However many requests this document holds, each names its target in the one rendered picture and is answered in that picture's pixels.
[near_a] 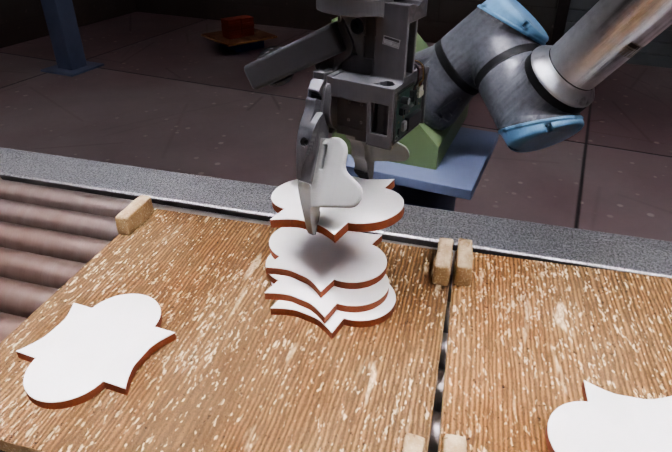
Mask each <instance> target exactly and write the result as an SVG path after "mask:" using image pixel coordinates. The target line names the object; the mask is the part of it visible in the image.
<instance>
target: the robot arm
mask: <svg viewBox="0 0 672 452"><path fill-rule="evenodd" d="M427 3H428V0H316V8H317V10H319V11H321V12H324V13H327V14H332V15H338V21H335V22H333V23H330V24H328V25H326V26H324V27H322V28H320V29H318V30H316V31H314V32H312V33H310V34H308V35H306V36H304V37H302V38H300V39H298V40H296V41H294V42H292V43H290V44H288V45H286V46H284V47H278V46H272V47H268V48H266V49H264V50H263V51H262V52H261V53H260V54H259V56H258V57H257V60H255V61H253V62H251V63H249V64H247V65H246V66H245V67H244V72H245V74H246V76H247V78H248V80H249V82H250V84H251V86H252V88H253V89H255V90H258V89H260V88H263V87H265V86H267V85H270V86H274V87H278V86H282V85H285V84H286V83H288V82H289V81H290V80H291V79H292V77H293V76H294V74H295V73H297V72H299V71H301V70H304V69H306V68H308V67H311V66H313V65H315V68H316V70H314V71H313V77H312V79H311V81H310V84H309V88H308V96H307V98H306V103H305V109H304V112H303V115H302V118H301V121H300V125H299V129H298V135H297V143H296V178H297V179H298V192H299V198H300V202H301V207H302V212H303V216H304V220H305V225H306V229H307V232H308V233H309V234H311V235H316V231H317V224H318V222H319V217H320V213H321V212H320V207H326V208H353V207H356V206H357V205H358V204H359V203H360V201H361V199H362V193H363V191H362V187H361V185H360V184H359V183H358V182H357V181H356V180H355V179H354V178H353V177H352V176H351V175H350V174H349V173H348V172H347V169H346V161H347V155H348V148H347V145H346V143H345V141H344V140H342V139H341V138H338V137H332V138H328V135H329V133H331V134H332V133H333V132H335V130H336V129H337V133H340V134H344V135H346V138H347V139H349V141H350V143H351V148H352V152H351V155H352V157H353V158H354V163H355V166H354V168H355V169H354V172H355V173H356V174H357V175H358V177H359V178H363V179H373V173H374V164H375V161H406V160H408V158H409V150H408V148H407V147H406V146H405V145H403V144H401V143H399V142H398V141H400V140H401V139H402V138H403V137H404V136H406V135H407V134H408V133H409V132H410V131H412V130H413V129H414V128H415V127H416V126H418V125H419V123H422V124H423V123H425V124H426V125H428V126H429V127H431V128H433V129H436V130H445V129H446V128H448V127H449V126H450V125H452V124H453V123H454V122H455V121H456V120H457V118H458V117H459V116H460V114H461V113H462V111H463V110H464V109H465V107H466V106H467V104H468V103H469V102H470V100H471V99H472V98H473V97H474V96H475V95H476V94H478V93H480V95H481V97H482V99H483V101H484V103H485V105H486V107H487V109H488V110H489V112H490V114H491V116H492V118H493V120H494V122H495V124H496V126H497V128H498V133H499V134H500V135H501V136H502V137H503V139H504V141H505V143H506V144H507V146H508V147H509V148H510V149H511V150H513V151H515V152H531V151H536V150H540V149H543V148H546V147H549V146H552V145H555V144H557V143H559V142H562V141H564V140H566V139H568V138H570V137H571V136H573V135H575V134H576V133H578V132H579V131H580V130H581V129H582V128H583V126H584V120H583V119H584V117H583V116H582V115H580V112H581V111H583V110H584V109H585V108H586V107H588V106H589V105H590V104H591V103H592V102H593V100H594V97H595V87H596V86H597V85H598V84H600V83H601V82H602V81H603V80H604V79H606V78H607V77H608V76H609V75H611V74H612V73H613V72H614V71H615V70H617V69H618V68H619V67H620V66H622V65H623V64H624V63H625V62H626V61H628V60H629V59H630V58H631V57H633V56H634V55H635V54H636V53H638V52H639V51H640V50H641V49H642V48H644V47H645V46H646V45H647V44H648V43H650V42H651V41H652V40H653V39H655V38H656V37H657V36H658V35H659V34H661V33H662V32H663V31H664V30H666V29H667V28H668V27H669V26H670V25H672V0H599V1H598V2H597V3H596V4H595V5H594V6H593V7H592V8H591V9H590V10H589V11H588V12H587V13H586V14H585V15H584V16H583V17H582V18H581V19H580V20H579V21H578V22H577V23H576V24H575V25H574V26H573V27H572V28H571V29H569V30H568V31H567V32H566V33H565V34H564V35H563V36H562V37H561V38H560V39H559V40H558V41H557V42H556V43H555V44H554V45H546V42H548V40H549V37H548V35H547V33H546V31H545V30H544V28H543V27H542V26H541V25H540V23H539V22H538V21H537V20H536V19H535V18H534V17H533V16H532V15H531V14H530V13H529V12H528V11H527V10H526V9H525V8H524V7H523V6H522V5H521V4H520V3H519V2H518V1H517V0H486V1H485V2H483V3H482V4H479V5H478V6H477V8H476V9H475V10H474V11H473V12H471V13H470V14H469V15H468V16H467V17H466V18H464V19H463V20H462V21H461V22H460V23H459V24H457V25H456V26H455V27H454V28H453V29H452V30H450V31H449V32H448V33H447V34H446V35H445V36H443V37H442V38H441V39H440V40H439V41H438V42H436V43H435V44H434V45H432V46H430V47H428V48H426V49H423V50H421V51H418V52H416V53H415V51H416V39H417V27H418V20H419V19H421V18H423V17H425V16H426V14H427Z"/></svg>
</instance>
